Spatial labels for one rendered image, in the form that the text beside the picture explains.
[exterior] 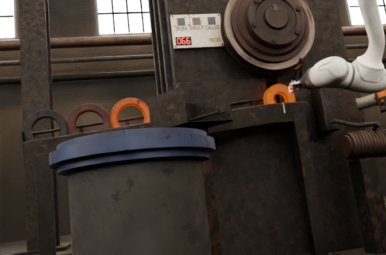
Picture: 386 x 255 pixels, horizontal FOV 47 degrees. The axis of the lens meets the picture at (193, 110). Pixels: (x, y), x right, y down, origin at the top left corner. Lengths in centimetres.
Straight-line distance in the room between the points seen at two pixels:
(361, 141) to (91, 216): 151
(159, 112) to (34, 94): 308
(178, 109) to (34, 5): 356
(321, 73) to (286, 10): 63
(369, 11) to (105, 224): 121
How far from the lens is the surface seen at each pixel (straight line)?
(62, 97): 834
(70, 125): 200
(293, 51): 223
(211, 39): 228
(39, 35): 488
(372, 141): 212
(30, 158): 197
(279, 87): 218
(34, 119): 202
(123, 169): 75
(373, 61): 175
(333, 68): 165
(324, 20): 257
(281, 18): 218
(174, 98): 165
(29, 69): 477
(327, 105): 223
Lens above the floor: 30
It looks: 12 degrees up
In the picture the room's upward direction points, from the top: 7 degrees counter-clockwise
